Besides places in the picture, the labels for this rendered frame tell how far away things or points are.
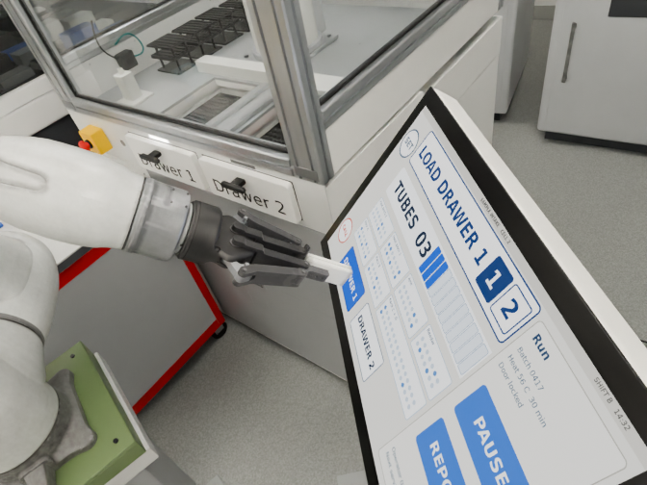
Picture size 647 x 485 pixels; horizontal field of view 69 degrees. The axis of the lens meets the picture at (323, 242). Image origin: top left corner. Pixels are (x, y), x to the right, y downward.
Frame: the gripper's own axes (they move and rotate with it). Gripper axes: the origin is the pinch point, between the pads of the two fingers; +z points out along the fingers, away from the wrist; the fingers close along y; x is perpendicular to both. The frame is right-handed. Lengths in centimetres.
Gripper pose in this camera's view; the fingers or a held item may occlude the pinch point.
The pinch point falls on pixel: (325, 269)
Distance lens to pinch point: 65.7
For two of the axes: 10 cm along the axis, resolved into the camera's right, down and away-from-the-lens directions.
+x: -4.9, 6.9, 5.4
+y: -1.4, -6.7, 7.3
